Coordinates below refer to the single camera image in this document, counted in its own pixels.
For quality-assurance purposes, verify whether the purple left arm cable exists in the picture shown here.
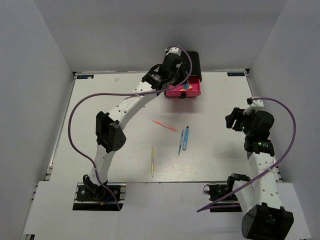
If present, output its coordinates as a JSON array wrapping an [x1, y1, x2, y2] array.
[[67, 45, 194, 211]]

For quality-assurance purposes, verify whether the black drawer cabinet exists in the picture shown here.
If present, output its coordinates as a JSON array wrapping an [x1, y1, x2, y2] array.
[[181, 51, 202, 81]]

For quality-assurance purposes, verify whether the light blue marker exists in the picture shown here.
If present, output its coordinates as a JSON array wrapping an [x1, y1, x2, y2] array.
[[182, 126, 190, 151]]

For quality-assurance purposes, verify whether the blue label right corner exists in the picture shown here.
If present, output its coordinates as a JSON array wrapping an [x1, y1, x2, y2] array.
[[227, 72, 245, 77]]

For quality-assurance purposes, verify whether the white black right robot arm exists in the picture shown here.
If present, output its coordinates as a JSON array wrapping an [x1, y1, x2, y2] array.
[[225, 107, 294, 240]]

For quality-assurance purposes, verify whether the blue label left corner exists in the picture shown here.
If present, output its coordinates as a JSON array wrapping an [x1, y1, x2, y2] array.
[[76, 74, 94, 80]]

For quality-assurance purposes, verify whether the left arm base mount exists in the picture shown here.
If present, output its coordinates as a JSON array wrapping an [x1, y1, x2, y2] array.
[[72, 183, 126, 212]]

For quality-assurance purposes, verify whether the blue label corner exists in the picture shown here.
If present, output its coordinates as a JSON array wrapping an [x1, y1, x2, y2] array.
[[76, 74, 94, 80], [227, 72, 245, 77]]

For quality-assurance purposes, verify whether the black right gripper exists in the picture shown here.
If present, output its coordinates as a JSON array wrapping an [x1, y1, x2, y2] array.
[[225, 107, 257, 136]]

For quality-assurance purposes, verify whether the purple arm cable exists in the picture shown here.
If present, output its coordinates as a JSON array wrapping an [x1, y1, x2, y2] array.
[[67, 45, 194, 211], [196, 97, 298, 213]]

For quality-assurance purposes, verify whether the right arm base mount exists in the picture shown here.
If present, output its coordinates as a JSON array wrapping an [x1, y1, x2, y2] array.
[[203, 173, 250, 213]]

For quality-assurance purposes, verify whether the yellow pencil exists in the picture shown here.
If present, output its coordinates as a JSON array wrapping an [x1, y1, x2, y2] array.
[[151, 146, 155, 178]]

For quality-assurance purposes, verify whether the slim blue grey pen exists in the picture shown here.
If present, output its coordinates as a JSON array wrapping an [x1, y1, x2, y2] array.
[[177, 129, 184, 156]]

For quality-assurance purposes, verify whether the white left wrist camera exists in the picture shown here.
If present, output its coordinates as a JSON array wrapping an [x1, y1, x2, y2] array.
[[165, 46, 182, 56]]

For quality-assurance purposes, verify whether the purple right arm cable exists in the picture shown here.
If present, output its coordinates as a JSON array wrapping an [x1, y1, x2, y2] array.
[[196, 97, 298, 213]]

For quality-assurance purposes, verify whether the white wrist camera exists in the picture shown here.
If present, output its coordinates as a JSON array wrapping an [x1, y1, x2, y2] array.
[[243, 96, 264, 115], [165, 46, 182, 56]]

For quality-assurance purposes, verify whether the red pen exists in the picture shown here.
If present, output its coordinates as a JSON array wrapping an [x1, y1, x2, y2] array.
[[152, 120, 178, 132]]

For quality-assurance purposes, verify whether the pink top drawer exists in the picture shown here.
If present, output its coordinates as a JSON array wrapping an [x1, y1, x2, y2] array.
[[164, 76, 202, 99]]

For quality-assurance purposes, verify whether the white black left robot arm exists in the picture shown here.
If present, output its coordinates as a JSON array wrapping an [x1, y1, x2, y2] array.
[[83, 51, 192, 200]]

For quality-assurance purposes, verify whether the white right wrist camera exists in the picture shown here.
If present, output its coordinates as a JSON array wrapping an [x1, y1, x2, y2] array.
[[243, 96, 264, 115]]

